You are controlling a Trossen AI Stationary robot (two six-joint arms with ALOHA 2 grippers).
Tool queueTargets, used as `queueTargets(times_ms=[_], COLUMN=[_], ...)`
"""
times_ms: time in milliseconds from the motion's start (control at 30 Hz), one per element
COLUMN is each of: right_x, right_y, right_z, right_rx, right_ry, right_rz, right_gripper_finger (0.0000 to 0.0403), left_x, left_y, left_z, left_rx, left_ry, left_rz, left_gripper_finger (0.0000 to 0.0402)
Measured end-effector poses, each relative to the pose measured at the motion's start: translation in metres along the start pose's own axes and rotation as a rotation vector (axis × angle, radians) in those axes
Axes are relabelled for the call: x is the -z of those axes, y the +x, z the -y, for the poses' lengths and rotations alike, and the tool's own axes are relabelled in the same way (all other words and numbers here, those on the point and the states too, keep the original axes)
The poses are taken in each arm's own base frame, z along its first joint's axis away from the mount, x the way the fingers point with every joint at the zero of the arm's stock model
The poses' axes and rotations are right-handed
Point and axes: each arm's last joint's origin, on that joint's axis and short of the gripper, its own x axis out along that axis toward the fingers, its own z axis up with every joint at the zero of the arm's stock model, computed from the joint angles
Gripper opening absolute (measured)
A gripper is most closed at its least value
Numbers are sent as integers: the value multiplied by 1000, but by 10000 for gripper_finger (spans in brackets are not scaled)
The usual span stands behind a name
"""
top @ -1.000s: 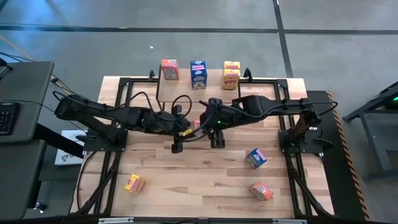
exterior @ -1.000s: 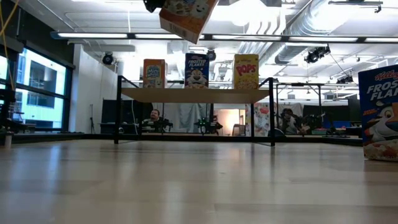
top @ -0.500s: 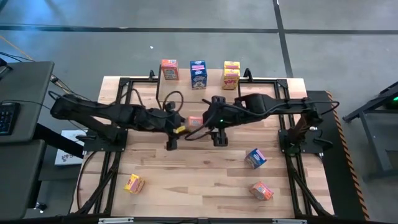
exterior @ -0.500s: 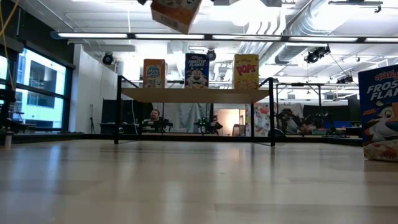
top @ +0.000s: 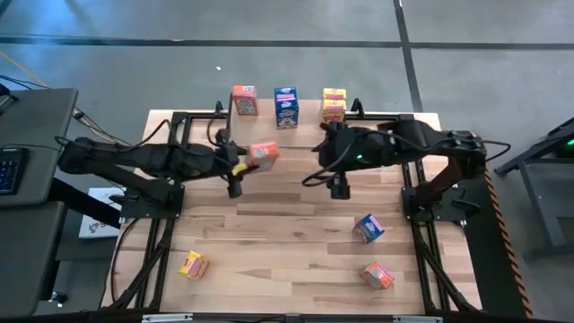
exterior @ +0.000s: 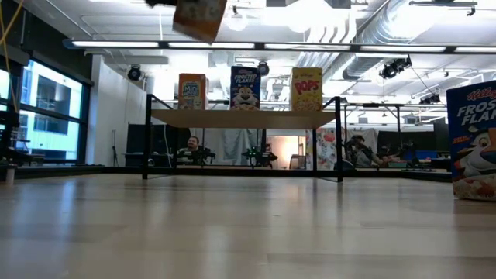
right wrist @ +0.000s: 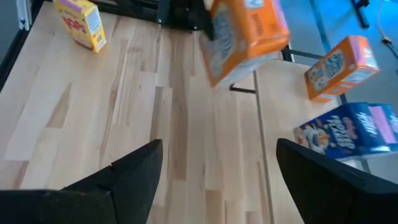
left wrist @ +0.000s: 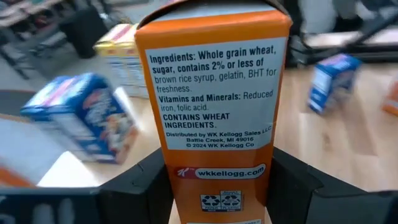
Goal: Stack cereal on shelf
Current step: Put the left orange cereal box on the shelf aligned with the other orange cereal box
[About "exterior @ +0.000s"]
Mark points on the orange Frosted Mini Wheats box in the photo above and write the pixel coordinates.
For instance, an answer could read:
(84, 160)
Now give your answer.
(199, 19)
(192, 91)

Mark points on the blue Frosted Flakes box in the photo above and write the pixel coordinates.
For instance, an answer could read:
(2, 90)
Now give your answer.
(245, 89)
(472, 135)

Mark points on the yellow Corn Pops box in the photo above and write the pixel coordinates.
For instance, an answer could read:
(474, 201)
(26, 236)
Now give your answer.
(306, 89)

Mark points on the background black robot arm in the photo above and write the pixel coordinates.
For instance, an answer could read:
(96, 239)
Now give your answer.
(201, 156)
(259, 157)

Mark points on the long ceiling light bar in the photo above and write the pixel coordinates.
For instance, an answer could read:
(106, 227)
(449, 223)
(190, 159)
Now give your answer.
(116, 44)

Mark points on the black ceiling spotlight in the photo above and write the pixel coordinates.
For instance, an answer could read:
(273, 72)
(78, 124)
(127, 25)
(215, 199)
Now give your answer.
(263, 69)
(134, 73)

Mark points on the round white ceiling lamp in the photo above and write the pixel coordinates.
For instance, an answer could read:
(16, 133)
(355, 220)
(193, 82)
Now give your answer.
(236, 19)

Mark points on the black cabinet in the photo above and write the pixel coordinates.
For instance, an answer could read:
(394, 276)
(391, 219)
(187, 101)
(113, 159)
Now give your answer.
(155, 143)

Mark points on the person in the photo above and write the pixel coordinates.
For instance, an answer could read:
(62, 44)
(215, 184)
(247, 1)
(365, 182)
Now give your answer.
(192, 142)
(362, 155)

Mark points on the black tripod stand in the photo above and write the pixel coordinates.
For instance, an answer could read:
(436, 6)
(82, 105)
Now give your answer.
(114, 147)

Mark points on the white curtain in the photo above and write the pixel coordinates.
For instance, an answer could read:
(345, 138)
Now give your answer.
(232, 143)

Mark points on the colourful poster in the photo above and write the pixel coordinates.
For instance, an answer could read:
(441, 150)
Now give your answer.
(325, 149)

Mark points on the black track spotlight cluster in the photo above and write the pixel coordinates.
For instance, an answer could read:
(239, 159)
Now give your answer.
(395, 67)

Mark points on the wooden shelf with black frame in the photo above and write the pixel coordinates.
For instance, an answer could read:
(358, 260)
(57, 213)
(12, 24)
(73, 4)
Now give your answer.
(240, 119)

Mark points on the black aluminium rig frame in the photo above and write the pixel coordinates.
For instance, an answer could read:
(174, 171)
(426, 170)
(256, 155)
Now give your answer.
(77, 170)

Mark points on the silver ventilation duct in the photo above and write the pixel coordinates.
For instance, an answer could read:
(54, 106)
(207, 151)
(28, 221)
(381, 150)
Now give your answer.
(372, 35)

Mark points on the small white post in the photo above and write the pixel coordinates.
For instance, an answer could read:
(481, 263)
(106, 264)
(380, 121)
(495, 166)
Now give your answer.
(10, 175)

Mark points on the background black metal frame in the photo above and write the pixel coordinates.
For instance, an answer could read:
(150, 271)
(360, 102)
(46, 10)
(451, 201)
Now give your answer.
(398, 128)

